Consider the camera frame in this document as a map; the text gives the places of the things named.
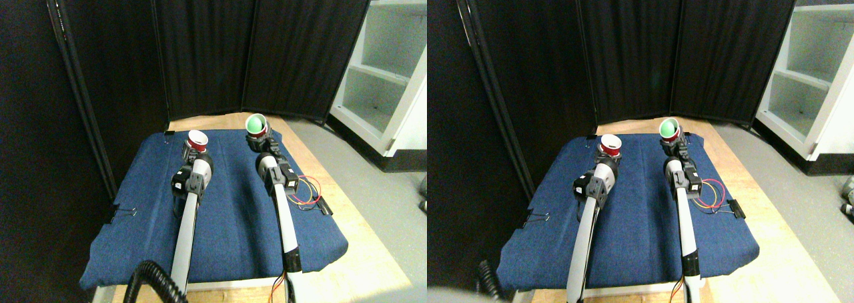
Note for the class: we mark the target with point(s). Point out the red cup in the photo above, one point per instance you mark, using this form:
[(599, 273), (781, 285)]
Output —
[(255, 124), (610, 145), (669, 128), (197, 141)]

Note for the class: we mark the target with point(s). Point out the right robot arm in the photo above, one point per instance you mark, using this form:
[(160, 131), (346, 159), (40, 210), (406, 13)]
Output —
[(687, 236), (285, 229)]

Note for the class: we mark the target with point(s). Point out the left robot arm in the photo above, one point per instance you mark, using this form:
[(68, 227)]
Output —
[(586, 249), (185, 249)]

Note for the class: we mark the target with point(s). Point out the dark blue cloth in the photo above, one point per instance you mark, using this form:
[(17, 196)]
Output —
[(640, 236), (233, 236)]

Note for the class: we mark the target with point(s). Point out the white shelf unit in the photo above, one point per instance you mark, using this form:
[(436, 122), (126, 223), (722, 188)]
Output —
[(834, 116), (407, 116)]

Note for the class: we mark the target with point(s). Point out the grey machine part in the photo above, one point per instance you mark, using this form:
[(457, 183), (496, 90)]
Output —
[(848, 186), (423, 183)]

